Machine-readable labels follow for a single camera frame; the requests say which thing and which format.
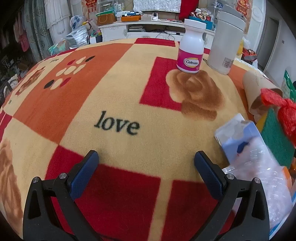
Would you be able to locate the silver foil sheet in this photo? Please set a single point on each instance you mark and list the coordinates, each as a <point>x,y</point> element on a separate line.
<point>157,5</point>

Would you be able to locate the green plastic bag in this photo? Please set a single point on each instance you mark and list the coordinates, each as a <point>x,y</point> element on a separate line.
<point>288,85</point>

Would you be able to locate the orange box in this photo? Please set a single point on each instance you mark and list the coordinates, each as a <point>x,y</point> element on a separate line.
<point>130,18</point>

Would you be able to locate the white pill bottle pink label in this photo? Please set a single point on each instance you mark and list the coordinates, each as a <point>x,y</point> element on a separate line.
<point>190,46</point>

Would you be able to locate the blue and white tissue box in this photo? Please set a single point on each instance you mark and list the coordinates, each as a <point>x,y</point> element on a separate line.
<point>231,136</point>

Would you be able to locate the cardboard tube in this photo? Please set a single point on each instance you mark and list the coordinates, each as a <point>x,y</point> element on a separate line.
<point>254,88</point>

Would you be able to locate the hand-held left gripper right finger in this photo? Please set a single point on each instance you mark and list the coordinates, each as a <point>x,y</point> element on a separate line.
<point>208,176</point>

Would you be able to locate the white and blue plastic bag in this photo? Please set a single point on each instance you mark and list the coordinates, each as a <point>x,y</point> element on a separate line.
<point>77,22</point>

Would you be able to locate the silver insulated bag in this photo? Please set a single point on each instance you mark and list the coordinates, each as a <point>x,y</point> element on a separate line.
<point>77,37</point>

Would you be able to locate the hanging pink clothes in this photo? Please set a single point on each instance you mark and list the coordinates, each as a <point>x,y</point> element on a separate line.
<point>22,34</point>

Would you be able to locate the brown basket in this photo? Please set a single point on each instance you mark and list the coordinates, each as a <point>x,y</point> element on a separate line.
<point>106,19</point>

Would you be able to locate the white TV cabinet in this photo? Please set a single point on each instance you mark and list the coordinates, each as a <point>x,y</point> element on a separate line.
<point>115,29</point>

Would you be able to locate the red plastic bag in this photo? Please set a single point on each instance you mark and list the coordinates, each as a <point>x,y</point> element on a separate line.
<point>286,118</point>

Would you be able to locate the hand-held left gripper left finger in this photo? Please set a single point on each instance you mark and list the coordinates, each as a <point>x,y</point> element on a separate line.
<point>83,173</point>

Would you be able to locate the patterned curtains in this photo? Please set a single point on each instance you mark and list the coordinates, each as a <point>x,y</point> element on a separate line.
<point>46,23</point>

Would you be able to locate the green and yellow sponge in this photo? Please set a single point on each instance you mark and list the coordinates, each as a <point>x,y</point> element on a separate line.
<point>275,136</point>

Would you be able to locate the clear plastic bag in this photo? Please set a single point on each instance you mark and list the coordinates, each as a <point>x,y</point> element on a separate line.
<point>261,176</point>

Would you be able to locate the grey thermos flask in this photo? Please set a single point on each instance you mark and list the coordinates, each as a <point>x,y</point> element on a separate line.
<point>224,41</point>

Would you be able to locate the red cloth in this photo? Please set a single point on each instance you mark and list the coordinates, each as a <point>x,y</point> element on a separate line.
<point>189,8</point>

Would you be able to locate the printed fleece blanket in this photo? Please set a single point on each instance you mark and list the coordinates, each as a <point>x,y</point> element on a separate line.
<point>115,92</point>

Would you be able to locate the blue gift box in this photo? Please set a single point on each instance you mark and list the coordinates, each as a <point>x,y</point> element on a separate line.
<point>203,17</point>

